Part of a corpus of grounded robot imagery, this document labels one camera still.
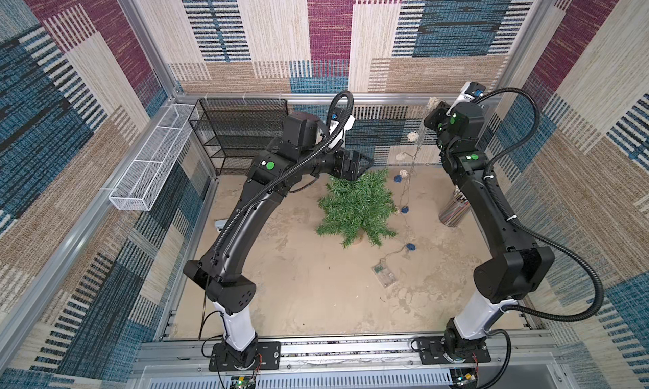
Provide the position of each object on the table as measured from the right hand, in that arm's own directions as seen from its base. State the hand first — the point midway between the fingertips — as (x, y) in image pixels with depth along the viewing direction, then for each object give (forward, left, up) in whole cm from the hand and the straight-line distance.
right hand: (441, 106), depth 74 cm
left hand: (-20, +25, -1) cm, 31 cm away
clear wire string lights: (-2, +6, -18) cm, 19 cm away
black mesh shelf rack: (+23, +73, -24) cm, 80 cm away
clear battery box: (-31, +15, -44) cm, 56 cm away
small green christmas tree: (-24, +25, -16) cm, 38 cm away
